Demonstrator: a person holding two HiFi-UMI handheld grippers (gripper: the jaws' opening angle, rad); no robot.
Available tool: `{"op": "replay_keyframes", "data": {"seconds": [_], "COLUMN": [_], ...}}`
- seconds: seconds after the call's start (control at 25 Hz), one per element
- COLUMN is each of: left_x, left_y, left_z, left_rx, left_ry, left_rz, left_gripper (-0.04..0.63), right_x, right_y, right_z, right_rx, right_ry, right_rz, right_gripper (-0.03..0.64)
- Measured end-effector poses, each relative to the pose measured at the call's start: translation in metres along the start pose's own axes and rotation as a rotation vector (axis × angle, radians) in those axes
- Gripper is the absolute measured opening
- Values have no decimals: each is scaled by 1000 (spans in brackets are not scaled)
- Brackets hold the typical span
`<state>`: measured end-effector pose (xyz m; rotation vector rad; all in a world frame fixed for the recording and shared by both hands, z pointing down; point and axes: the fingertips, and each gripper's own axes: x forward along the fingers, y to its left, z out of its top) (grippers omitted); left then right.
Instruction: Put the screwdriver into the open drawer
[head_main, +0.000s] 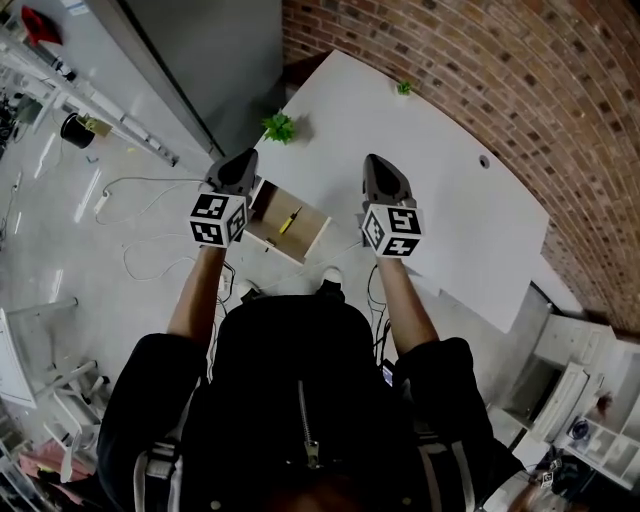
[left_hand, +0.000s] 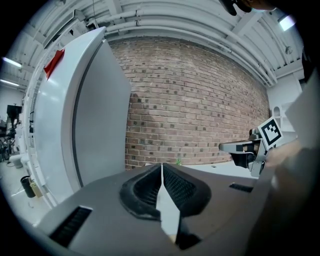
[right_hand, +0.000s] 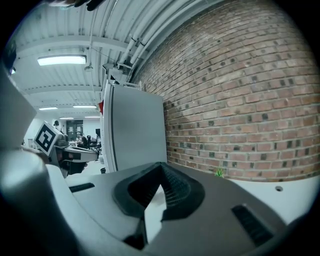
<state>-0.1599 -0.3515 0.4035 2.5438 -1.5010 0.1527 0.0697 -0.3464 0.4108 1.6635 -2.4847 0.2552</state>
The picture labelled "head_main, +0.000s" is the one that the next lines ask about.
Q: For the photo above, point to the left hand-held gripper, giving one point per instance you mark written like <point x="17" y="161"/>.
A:
<point x="217" y="220"/>

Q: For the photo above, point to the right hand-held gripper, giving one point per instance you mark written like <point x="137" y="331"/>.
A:
<point x="395" y="227"/>

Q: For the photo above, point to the wooden box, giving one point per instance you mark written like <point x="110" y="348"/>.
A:
<point x="272" y="210"/>

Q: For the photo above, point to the yellow handled tool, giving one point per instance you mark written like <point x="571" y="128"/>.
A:
<point x="286" y="225"/>

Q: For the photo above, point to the person's right forearm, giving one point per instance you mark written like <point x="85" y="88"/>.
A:
<point x="407" y="300"/>

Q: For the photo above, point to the person's left forearm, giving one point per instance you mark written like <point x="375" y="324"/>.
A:
<point x="195" y="290"/>

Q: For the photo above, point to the white desk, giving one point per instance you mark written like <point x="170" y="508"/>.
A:
<point x="400" y="165"/>

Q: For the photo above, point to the large green potted plant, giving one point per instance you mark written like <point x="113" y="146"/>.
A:
<point x="279" y="127"/>

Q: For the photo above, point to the person's white right shoe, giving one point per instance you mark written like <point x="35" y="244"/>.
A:
<point x="332" y="274"/>

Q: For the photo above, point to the person's white shoe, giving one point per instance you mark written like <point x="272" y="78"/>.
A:
<point x="246" y="287"/>
<point x="332" y="274"/>

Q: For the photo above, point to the small green potted plant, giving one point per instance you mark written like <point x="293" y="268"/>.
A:
<point x="404" y="88"/>

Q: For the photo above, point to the white power strip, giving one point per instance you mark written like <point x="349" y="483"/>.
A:
<point x="226" y="285"/>
<point x="102" y="202"/>

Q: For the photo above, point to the person's white left shoe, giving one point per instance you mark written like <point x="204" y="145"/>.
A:
<point x="246" y="287"/>

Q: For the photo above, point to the grey refrigerator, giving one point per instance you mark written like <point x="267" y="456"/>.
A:
<point x="210" y="50"/>

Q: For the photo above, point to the cardboard box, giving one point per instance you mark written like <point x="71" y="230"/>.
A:
<point x="97" y="127"/>

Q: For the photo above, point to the black waste bin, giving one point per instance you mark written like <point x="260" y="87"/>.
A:
<point x="76" y="131"/>

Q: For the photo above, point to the white shelving rack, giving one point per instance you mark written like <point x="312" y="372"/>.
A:
<point x="75" y="100"/>

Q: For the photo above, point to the small screen device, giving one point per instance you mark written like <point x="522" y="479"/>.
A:
<point x="387" y="375"/>

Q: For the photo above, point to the person's black clothing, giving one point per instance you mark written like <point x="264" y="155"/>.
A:
<point x="300" y="400"/>

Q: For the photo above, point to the white cabinet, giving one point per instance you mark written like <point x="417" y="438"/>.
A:
<point x="570" y="360"/>

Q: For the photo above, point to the blue round object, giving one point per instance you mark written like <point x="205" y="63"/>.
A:
<point x="580" y="430"/>

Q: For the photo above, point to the white cubby shelf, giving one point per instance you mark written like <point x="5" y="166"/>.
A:
<point x="605" y="440"/>

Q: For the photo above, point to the pink cloth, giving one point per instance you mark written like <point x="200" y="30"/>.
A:
<point x="45" y="457"/>

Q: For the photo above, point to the white metal table frame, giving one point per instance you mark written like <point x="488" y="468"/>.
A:
<point x="50" y="370"/>

